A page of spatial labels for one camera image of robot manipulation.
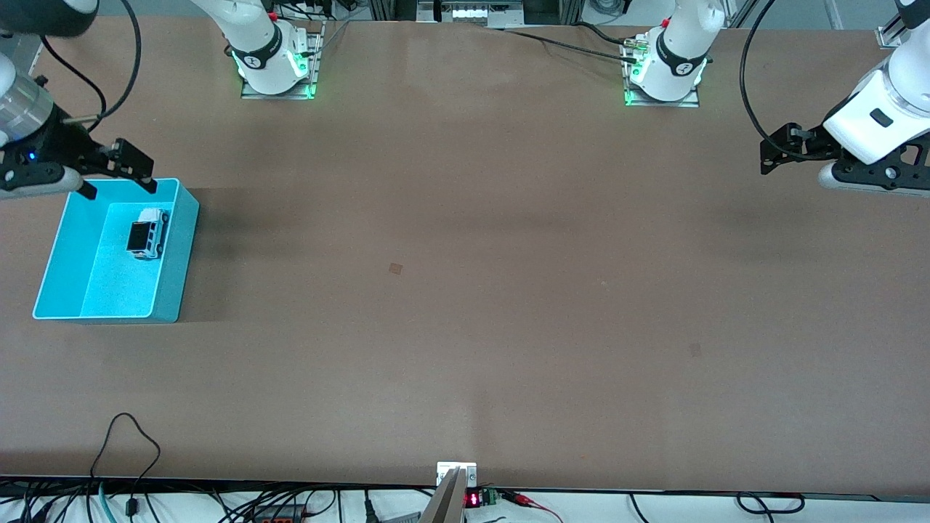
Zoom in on white jeep toy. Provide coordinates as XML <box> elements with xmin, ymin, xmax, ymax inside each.
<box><xmin>126</xmin><ymin>207</ymin><xmax>171</xmax><ymax>261</ymax></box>

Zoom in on cyan plastic bin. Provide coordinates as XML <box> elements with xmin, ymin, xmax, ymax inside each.
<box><xmin>32</xmin><ymin>177</ymin><xmax>201</xmax><ymax>325</ymax></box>

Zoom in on grey device with lit panel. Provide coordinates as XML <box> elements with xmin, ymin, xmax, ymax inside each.
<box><xmin>417</xmin><ymin>0</ymin><xmax>526</xmax><ymax>29</ymax></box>

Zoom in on red alligator clip leads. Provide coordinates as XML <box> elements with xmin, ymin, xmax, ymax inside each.
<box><xmin>500</xmin><ymin>491</ymin><xmax>564</xmax><ymax>522</ymax></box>

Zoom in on grey aluminium bar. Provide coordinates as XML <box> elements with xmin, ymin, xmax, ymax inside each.
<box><xmin>419</xmin><ymin>469</ymin><xmax>466</xmax><ymax>523</ymax></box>

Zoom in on black left camera mount bracket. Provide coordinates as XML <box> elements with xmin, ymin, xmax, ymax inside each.
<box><xmin>832</xmin><ymin>144</ymin><xmax>930</xmax><ymax>193</ymax></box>

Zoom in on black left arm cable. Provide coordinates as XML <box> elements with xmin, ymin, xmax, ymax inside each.
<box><xmin>738</xmin><ymin>0</ymin><xmax>830</xmax><ymax>163</ymax></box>

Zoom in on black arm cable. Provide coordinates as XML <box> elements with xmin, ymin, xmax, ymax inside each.
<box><xmin>40</xmin><ymin>0</ymin><xmax>143</xmax><ymax>136</ymax></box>
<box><xmin>738</xmin><ymin>0</ymin><xmax>830</xmax><ymax>163</ymax></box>

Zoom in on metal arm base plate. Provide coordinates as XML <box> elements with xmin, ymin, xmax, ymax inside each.
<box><xmin>622</xmin><ymin>35</ymin><xmax>701</xmax><ymax>109</ymax></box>
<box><xmin>240</xmin><ymin>20</ymin><xmax>326</xmax><ymax>101</ymax></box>

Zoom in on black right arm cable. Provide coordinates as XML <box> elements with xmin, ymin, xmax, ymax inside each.
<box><xmin>40</xmin><ymin>0</ymin><xmax>143</xmax><ymax>136</ymax></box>

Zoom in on short black base cable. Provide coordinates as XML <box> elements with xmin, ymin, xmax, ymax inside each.
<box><xmin>573</xmin><ymin>22</ymin><xmax>634</xmax><ymax>46</ymax></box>

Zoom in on long black base cable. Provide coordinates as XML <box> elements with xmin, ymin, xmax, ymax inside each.
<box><xmin>500</xmin><ymin>28</ymin><xmax>639</xmax><ymax>65</ymax></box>

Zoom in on thin black looped cable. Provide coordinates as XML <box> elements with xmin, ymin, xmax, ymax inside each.
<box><xmin>89</xmin><ymin>413</ymin><xmax>162</xmax><ymax>518</ymax></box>

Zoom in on black coiled cable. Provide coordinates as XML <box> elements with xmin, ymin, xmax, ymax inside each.
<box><xmin>736</xmin><ymin>492</ymin><xmax>806</xmax><ymax>517</ymax></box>

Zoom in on silver metal table bracket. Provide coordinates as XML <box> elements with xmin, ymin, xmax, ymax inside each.
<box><xmin>437</xmin><ymin>461</ymin><xmax>478</xmax><ymax>487</ymax></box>

